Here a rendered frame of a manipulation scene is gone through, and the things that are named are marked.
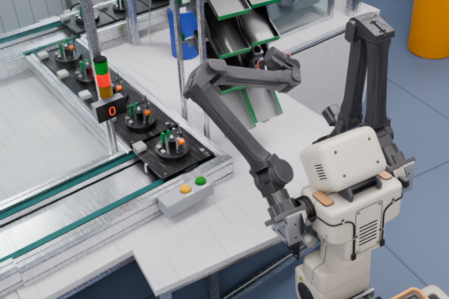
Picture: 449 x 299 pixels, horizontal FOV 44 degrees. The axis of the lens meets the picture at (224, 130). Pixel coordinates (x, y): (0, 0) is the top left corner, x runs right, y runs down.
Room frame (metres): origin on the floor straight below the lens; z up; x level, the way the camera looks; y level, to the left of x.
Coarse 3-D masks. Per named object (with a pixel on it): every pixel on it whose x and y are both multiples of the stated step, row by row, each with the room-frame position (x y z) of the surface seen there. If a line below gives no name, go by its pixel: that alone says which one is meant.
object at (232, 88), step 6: (192, 42) 2.04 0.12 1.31; (198, 48) 1.99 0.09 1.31; (210, 48) 2.03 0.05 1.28; (198, 54) 1.99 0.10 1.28; (210, 54) 2.00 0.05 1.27; (228, 60) 1.98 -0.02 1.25; (234, 60) 1.99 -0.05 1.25; (240, 66) 1.94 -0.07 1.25; (222, 90) 1.84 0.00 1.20; (228, 90) 1.83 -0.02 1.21; (234, 90) 1.84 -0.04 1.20
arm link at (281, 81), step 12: (216, 60) 1.48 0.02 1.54; (216, 72) 1.46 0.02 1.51; (228, 72) 1.50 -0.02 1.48; (240, 72) 1.54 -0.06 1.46; (252, 72) 1.57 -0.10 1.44; (264, 72) 1.60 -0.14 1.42; (276, 72) 1.63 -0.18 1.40; (288, 72) 1.66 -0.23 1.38; (216, 84) 1.49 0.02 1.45; (228, 84) 1.51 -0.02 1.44; (240, 84) 1.53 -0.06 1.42; (252, 84) 1.55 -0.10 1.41; (264, 84) 1.57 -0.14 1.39; (276, 84) 1.60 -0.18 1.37; (288, 84) 1.62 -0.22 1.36
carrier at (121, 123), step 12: (132, 108) 1.99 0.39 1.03; (144, 108) 2.06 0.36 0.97; (156, 108) 2.06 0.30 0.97; (120, 120) 1.98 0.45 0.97; (132, 120) 1.95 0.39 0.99; (156, 120) 1.96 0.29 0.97; (168, 120) 1.97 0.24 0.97; (120, 132) 1.89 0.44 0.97; (132, 132) 1.89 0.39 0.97; (144, 132) 1.88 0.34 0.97; (156, 132) 1.88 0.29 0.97
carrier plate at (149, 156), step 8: (176, 128) 1.91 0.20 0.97; (160, 136) 1.85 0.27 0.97; (176, 136) 1.85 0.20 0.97; (184, 136) 1.85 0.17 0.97; (192, 136) 1.85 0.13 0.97; (152, 144) 1.80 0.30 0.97; (192, 144) 1.79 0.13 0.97; (200, 144) 1.79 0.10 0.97; (144, 152) 1.75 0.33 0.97; (152, 152) 1.75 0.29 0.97; (192, 152) 1.74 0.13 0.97; (200, 152) 1.74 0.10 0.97; (208, 152) 1.74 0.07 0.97; (144, 160) 1.70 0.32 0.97; (152, 160) 1.70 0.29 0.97; (160, 160) 1.70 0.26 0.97; (184, 160) 1.69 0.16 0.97; (192, 160) 1.69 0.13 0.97; (200, 160) 1.69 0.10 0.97; (152, 168) 1.65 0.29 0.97; (160, 168) 1.65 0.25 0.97; (168, 168) 1.65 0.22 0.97; (176, 168) 1.64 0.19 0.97; (184, 168) 1.65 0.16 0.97; (160, 176) 1.61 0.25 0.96; (168, 176) 1.60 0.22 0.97
